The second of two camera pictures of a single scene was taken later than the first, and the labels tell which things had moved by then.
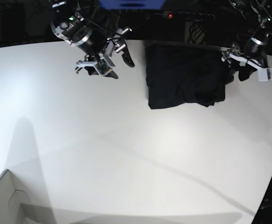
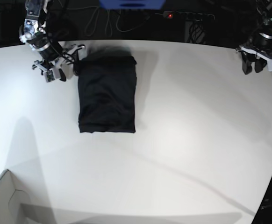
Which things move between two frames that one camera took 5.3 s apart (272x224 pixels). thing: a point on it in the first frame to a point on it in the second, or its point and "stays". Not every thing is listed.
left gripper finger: [92, 70] to [62, 74]
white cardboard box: [3, 199] stays
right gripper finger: [245, 72] to [260, 64]
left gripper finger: [127, 57] to [77, 66]
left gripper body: [102, 62] to [65, 62]
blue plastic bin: [132, 4] stays
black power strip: [191, 16] stays
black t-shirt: [180, 76] to [107, 84]
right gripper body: [265, 73] to [270, 53]
